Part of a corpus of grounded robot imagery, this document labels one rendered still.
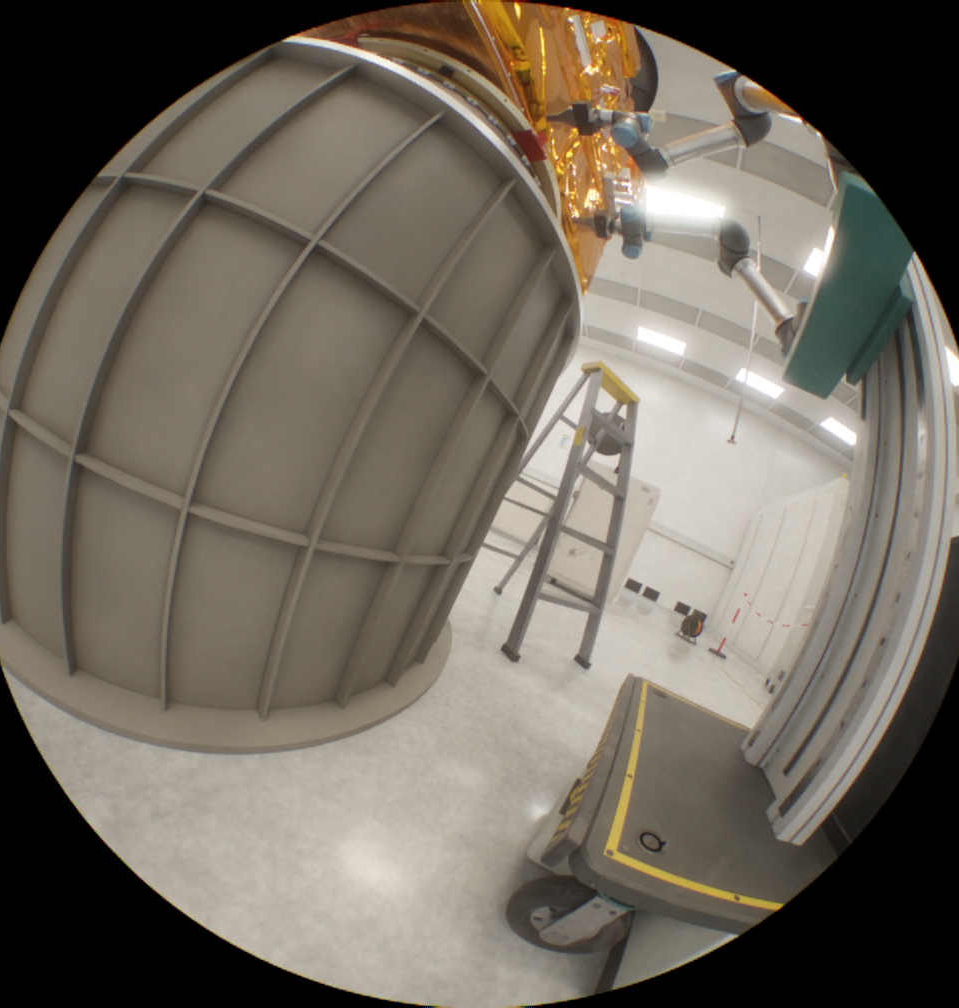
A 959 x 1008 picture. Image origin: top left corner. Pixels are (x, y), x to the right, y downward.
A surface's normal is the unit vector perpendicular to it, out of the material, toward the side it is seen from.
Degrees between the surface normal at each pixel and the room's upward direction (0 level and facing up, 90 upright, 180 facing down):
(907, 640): 90
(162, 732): 0
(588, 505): 90
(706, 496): 90
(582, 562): 90
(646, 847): 0
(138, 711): 0
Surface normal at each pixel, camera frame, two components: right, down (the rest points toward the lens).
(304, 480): 0.67, 0.33
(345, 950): 0.42, -0.91
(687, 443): -0.33, -0.13
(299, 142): 0.49, 0.25
